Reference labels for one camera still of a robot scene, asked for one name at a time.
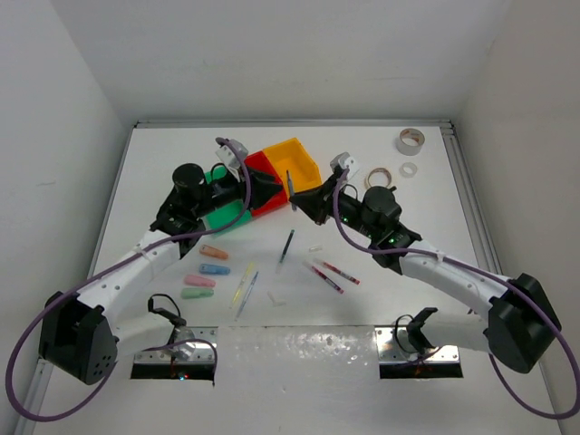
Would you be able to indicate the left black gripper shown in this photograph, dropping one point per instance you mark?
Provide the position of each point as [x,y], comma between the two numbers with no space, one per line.
[261,187]

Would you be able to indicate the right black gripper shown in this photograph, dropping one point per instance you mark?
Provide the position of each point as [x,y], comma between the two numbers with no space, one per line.
[318,202]

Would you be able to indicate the yellow pen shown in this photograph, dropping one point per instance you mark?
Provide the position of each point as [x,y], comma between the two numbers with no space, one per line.
[241,284]

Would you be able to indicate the blue pen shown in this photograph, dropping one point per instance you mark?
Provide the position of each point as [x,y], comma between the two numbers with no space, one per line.
[246,295]

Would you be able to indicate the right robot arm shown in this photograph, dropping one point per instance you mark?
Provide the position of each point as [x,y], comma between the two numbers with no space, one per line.
[516,322]

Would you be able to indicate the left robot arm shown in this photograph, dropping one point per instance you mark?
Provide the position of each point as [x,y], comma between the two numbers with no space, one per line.
[84,336]

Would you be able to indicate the red plastic bin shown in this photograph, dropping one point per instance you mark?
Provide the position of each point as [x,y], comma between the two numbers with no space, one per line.
[258,160]

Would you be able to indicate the yellow plastic bin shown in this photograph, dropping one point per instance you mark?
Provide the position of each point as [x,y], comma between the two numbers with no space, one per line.
[291,156]

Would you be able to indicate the green plastic bin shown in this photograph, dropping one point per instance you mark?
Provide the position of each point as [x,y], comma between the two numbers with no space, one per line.
[224,215]

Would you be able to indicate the red pen upper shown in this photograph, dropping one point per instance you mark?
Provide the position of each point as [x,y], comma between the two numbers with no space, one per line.
[337,271]

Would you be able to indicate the red pen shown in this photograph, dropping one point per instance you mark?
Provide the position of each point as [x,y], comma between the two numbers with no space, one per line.
[337,271]
[323,276]

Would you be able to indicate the red pen lower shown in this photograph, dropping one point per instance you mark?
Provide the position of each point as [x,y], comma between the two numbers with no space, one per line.
[323,276]

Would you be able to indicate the orange eraser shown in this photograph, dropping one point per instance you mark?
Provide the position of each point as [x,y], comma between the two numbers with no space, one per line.
[213,252]

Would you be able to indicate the small white tape roll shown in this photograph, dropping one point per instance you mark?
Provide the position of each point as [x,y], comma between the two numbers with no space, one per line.
[408,170]

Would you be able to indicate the blue eraser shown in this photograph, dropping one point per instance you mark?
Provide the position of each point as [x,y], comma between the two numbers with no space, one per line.
[214,270]

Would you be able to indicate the white pen cap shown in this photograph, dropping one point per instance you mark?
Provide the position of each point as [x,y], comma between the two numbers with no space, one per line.
[275,301]

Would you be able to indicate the large white tape roll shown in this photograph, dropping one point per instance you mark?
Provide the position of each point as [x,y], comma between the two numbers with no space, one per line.
[410,142]

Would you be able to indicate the pink eraser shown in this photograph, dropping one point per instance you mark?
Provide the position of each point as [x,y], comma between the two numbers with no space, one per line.
[199,281]

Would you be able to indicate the green eraser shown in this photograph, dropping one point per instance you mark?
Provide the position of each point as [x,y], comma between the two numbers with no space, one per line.
[196,293]

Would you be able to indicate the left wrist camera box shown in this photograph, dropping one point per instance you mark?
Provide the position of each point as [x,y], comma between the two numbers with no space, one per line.
[232,154]

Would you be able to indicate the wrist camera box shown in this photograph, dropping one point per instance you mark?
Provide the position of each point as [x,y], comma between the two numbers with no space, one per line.
[232,154]
[345,161]

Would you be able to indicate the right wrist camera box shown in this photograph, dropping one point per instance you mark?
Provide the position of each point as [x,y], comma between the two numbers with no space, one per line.
[345,161]

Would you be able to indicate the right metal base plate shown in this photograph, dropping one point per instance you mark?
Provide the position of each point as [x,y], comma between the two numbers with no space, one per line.
[390,353]

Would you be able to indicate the metal base plate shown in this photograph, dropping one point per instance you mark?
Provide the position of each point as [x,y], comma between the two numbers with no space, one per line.
[390,353]
[195,349]

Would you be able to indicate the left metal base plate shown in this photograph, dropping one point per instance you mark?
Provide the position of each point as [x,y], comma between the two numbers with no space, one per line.
[195,349]

